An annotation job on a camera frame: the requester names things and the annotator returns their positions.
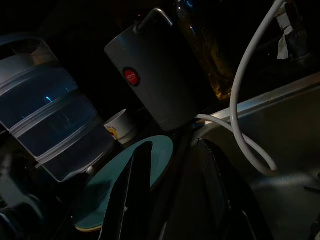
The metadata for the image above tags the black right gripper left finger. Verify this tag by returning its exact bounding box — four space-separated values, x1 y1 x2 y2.
98 140 154 240

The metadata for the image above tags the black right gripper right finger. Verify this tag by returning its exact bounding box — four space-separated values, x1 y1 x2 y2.
189 136 248 240

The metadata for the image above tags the teal plate with tan rim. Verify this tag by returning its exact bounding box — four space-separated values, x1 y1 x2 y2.
74 134 175 231

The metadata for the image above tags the white paper cup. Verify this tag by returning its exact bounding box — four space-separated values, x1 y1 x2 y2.
103 109 138 145

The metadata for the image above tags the translucent tiered food container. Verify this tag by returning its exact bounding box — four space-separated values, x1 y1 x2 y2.
0 34 112 183

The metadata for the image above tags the grey water filter canister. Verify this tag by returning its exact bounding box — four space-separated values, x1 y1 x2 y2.
104 8 209 133

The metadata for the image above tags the yellow oil bottle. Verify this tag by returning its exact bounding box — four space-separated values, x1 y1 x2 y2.
174 0 242 101

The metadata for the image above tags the white tape strip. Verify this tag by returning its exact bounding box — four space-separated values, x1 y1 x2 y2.
276 7 295 60

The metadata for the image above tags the white water hose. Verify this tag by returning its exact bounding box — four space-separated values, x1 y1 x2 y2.
196 0 286 176

